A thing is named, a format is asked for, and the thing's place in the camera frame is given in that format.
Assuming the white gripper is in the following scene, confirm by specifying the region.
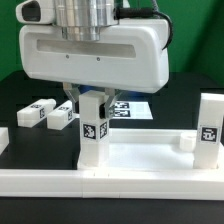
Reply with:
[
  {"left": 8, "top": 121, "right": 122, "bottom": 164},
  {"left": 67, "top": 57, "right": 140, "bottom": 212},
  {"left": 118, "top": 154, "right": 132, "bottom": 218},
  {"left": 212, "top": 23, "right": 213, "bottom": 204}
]
[{"left": 19, "top": 19, "right": 169, "bottom": 119}]

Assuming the white desk top tray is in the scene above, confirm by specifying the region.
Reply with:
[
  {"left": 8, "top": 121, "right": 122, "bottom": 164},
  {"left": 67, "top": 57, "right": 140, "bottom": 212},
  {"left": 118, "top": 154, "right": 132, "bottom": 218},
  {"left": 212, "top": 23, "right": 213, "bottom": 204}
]
[{"left": 76, "top": 128, "right": 224, "bottom": 172}]

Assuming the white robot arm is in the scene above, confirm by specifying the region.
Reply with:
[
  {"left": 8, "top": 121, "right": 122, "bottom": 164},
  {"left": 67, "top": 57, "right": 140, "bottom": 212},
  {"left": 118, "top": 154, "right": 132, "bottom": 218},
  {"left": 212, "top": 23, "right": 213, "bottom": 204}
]
[{"left": 16, "top": 0, "right": 173, "bottom": 118}]

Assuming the fiducial marker sheet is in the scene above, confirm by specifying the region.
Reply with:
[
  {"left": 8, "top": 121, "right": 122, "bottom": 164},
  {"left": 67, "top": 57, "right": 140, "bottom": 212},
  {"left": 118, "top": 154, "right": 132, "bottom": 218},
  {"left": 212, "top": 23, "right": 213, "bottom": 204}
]
[{"left": 113, "top": 101, "right": 153, "bottom": 120}]

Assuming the white front fence bar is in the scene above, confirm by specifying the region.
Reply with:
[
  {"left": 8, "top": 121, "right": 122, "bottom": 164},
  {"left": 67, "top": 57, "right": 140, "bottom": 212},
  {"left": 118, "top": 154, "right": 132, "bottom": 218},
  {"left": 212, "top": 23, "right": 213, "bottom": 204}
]
[{"left": 0, "top": 169, "right": 224, "bottom": 201}]

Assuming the white fence bar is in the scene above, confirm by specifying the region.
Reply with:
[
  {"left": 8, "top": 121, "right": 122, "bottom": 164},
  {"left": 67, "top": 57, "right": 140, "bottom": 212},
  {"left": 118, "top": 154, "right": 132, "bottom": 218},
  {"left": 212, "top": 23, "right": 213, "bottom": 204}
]
[
  {"left": 0, "top": 127, "right": 9, "bottom": 155},
  {"left": 0, "top": 169, "right": 224, "bottom": 201}
]

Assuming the white left fence bar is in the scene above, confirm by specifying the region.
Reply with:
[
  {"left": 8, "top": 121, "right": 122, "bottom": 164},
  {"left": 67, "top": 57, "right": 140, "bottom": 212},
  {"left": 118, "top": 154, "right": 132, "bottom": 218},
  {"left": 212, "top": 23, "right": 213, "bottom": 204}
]
[{"left": 0, "top": 127, "right": 9, "bottom": 155}]

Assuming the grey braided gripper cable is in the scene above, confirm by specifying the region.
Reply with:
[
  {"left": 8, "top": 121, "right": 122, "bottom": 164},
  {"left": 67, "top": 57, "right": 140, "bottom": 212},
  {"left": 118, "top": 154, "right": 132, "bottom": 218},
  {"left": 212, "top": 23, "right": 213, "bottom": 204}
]
[{"left": 115, "top": 0, "right": 174, "bottom": 52}]

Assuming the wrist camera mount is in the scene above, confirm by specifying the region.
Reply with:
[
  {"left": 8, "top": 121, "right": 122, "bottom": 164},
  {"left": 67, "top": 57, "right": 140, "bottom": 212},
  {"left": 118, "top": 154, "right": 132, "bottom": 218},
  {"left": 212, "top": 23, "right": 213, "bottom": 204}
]
[{"left": 15, "top": 0, "right": 55, "bottom": 25}]

